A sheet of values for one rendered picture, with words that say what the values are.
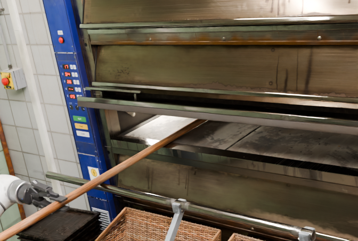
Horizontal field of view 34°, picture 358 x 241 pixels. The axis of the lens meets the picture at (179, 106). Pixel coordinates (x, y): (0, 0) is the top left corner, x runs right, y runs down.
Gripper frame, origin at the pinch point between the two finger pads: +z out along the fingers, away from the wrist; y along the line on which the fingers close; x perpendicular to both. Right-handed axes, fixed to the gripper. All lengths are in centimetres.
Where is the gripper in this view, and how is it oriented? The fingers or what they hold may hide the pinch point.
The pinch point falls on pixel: (59, 202)
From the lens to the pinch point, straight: 214.2
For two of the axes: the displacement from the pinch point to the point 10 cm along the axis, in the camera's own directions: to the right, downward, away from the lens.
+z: 7.6, 0.7, -6.4
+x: -6.2, 3.3, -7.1
